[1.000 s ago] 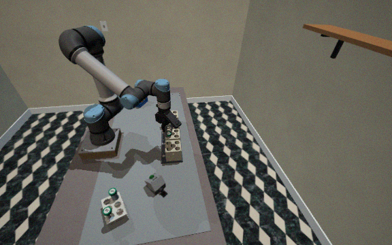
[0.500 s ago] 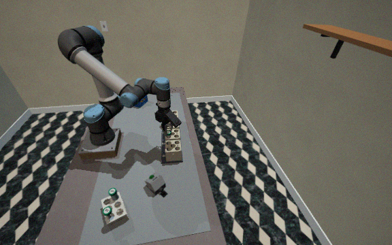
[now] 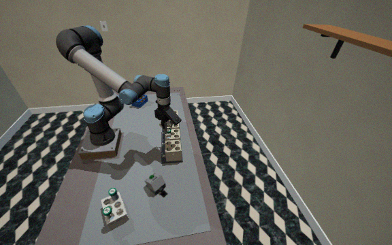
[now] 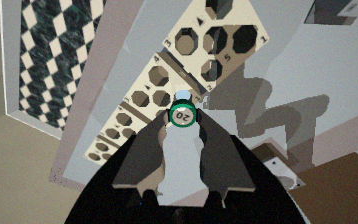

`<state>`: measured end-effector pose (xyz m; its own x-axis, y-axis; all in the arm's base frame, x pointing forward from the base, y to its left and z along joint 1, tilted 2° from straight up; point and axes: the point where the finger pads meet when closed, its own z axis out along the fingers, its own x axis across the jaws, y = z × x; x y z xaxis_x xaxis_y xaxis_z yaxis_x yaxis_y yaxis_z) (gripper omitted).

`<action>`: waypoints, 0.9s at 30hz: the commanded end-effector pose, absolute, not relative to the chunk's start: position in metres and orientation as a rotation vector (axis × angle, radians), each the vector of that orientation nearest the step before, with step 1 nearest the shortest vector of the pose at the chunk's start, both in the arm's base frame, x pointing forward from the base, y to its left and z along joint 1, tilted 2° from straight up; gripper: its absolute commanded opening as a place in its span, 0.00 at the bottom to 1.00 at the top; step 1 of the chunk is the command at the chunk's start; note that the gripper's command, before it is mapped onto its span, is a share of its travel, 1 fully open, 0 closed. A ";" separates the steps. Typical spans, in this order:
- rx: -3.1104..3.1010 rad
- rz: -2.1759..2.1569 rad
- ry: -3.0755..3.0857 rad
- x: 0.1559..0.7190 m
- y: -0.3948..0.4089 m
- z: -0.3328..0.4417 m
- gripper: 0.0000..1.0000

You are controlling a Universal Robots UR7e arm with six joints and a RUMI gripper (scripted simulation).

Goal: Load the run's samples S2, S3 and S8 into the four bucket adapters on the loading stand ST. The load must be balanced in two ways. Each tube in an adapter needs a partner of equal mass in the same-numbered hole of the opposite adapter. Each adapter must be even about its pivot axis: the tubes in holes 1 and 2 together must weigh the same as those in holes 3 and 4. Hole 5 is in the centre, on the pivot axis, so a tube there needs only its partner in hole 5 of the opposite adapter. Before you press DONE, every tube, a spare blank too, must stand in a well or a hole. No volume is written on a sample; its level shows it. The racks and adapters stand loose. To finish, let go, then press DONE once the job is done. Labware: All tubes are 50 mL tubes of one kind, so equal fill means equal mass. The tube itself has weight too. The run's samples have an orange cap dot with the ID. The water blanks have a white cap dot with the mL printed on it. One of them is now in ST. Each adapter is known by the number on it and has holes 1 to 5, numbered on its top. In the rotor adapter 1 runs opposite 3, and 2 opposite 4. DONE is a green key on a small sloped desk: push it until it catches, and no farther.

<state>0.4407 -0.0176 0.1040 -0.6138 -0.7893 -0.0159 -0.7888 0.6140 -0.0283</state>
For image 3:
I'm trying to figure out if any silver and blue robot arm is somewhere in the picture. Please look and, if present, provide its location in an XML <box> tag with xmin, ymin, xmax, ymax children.
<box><xmin>56</xmin><ymin>26</ymin><xmax>171</xmax><ymax>146</ymax></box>

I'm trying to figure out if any blue tube rack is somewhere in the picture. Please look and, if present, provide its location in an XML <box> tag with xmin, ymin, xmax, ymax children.
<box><xmin>132</xmin><ymin>95</ymin><xmax>148</xmax><ymax>108</ymax></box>

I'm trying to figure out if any white tube rack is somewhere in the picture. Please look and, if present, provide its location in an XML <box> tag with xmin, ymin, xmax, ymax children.
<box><xmin>101</xmin><ymin>192</ymin><xmax>129</xmax><ymax>229</ymax></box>

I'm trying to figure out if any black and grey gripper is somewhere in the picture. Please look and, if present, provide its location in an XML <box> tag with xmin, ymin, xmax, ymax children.
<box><xmin>154</xmin><ymin>100</ymin><xmax>173</xmax><ymax>134</ymax></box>

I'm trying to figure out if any grey bench mat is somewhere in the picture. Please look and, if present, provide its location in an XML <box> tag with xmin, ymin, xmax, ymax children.
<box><xmin>79</xmin><ymin>93</ymin><xmax>211</xmax><ymax>245</ymax></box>

